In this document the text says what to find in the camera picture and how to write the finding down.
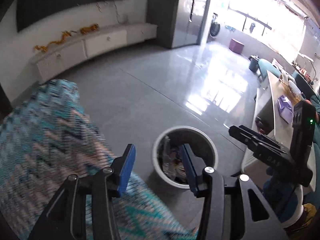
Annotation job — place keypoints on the purple stool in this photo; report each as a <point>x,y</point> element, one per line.
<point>236,46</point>

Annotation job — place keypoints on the washing machine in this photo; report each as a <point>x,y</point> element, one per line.
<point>214,27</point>

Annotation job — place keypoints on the zigzag patterned teal blanket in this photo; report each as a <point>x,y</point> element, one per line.
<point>49,137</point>

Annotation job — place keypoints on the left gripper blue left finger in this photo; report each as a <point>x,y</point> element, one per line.
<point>125,168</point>

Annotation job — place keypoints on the white TV cabinet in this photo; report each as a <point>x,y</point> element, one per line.
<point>80,48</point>

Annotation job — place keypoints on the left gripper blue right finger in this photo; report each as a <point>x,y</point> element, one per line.
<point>191,167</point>

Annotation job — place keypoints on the teal chair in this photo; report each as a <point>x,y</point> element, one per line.
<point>265,66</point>

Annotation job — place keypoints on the white dining table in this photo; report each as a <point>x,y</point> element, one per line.
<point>266,108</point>

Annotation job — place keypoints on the grey refrigerator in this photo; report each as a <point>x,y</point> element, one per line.
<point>179,22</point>

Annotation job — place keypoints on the golden tiger figurine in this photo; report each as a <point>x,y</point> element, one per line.
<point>89,29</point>

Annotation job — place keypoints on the golden dragon figurine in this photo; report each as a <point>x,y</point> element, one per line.
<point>64,36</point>

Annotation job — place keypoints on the white round trash bin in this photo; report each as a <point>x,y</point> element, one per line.
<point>179,154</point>

